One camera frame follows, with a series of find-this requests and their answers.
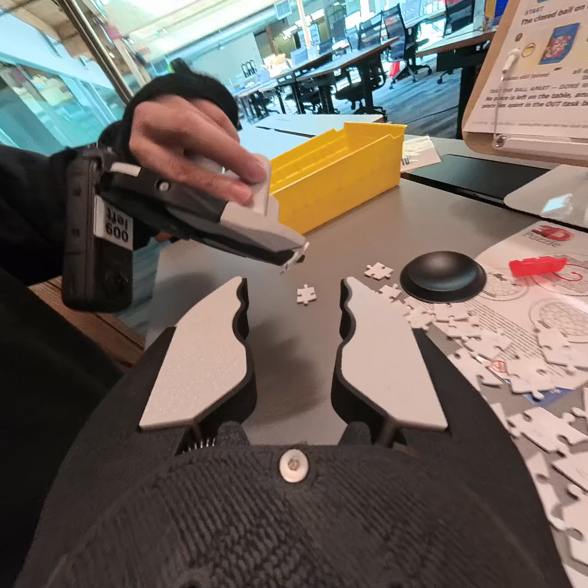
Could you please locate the black dome puzzle stand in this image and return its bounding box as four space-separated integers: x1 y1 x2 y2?
400 251 487 304

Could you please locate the black desk mat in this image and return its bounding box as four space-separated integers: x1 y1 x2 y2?
406 154 552 203

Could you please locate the white plastic bag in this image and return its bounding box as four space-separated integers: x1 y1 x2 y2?
401 136 442 168

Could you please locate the office desks and chairs row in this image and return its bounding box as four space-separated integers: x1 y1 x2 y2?
234 0 501 138

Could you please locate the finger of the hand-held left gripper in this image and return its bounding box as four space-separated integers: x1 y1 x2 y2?
220 203 308 252
183 224 302 268

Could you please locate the red plastic clip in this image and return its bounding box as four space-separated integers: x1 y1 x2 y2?
509 256 568 277

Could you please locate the person's left forearm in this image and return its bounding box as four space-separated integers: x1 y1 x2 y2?
0 60 242 285

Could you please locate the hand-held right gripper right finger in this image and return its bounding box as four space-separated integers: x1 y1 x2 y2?
331 277 448 432

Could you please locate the pile of white puzzle pieces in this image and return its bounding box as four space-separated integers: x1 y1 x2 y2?
296 262 588 570

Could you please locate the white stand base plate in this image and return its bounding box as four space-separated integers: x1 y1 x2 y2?
504 163 588 230

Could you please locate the yellow plastic bin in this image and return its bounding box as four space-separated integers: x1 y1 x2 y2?
269 122 407 235

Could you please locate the person's black hoodie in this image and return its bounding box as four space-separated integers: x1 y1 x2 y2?
0 271 125 588

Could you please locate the metal pole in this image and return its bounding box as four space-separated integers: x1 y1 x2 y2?
60 0 135 107

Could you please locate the instruction sheet board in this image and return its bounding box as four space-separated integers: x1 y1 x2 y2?
462 0 588 161

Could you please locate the person's left hand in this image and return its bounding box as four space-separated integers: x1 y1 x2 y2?
129 98 270 206

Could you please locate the printed paper leaflet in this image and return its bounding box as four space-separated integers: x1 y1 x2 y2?
432 220 588 400

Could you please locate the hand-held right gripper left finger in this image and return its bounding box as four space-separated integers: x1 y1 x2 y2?
139 277 257 431

